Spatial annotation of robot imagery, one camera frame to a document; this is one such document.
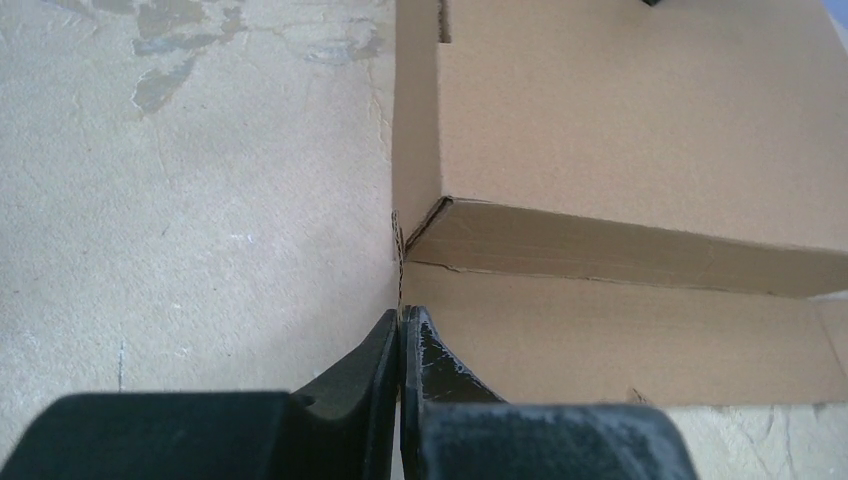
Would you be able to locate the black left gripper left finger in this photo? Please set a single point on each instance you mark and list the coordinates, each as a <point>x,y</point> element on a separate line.
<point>338,426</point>

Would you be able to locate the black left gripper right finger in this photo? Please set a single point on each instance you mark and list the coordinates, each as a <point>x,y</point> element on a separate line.
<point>453,426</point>

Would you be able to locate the brown cardboard box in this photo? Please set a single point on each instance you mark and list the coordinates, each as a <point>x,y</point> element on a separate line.
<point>612,201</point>

